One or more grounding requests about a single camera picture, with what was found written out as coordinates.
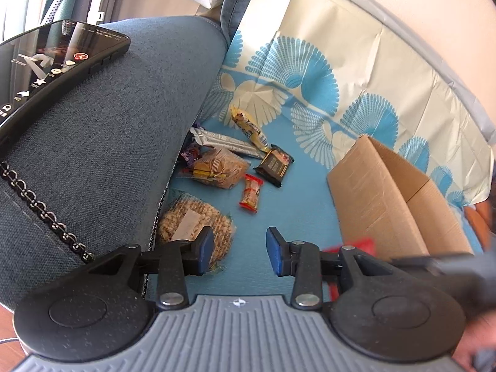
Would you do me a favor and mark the black chain strap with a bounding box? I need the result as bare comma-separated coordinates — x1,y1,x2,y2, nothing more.
0,161,167,299

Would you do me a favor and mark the silver snack wrapper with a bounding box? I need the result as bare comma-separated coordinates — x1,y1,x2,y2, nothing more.
190,127,264,159

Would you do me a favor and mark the clear bag of crackers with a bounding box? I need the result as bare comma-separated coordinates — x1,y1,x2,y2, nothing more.
186,146,250,190

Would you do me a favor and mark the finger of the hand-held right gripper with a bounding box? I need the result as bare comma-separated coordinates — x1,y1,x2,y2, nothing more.
389,255,442,277

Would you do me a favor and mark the round rice cracker bag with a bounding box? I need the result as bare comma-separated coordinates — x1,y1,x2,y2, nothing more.
157,190,236,270

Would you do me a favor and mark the blue fan-print cloth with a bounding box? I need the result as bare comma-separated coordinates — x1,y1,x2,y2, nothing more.
155,0,496,307

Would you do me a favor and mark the purple candy packet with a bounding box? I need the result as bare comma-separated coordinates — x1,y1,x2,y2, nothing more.
180,143,200,163

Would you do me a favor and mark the black smartphone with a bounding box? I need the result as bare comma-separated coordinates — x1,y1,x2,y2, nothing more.
0,19,131,152

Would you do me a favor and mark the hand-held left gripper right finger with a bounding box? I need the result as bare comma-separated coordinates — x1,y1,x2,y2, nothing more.
266,226,392,311

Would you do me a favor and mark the cardboard box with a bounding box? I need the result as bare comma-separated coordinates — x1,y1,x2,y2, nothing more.
326,134,475,258

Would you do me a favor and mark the small red white snack packet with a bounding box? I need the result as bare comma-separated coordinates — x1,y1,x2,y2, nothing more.
238,174,265,215

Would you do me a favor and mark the black snack packet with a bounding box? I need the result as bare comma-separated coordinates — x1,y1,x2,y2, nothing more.
253,144,294,187

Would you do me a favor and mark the person's right hand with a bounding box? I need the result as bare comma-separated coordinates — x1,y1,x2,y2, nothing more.
453,313,496,372

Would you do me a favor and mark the orange cushion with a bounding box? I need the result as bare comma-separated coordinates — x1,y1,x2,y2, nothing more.
463,201,494,249

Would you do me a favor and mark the yellow snack packet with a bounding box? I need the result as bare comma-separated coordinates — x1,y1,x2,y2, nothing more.
230,104,269,152

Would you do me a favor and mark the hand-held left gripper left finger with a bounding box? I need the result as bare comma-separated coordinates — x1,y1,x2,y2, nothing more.
91,226,215,311

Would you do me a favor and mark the grey curtain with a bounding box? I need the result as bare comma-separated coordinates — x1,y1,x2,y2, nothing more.
0,0,117,43

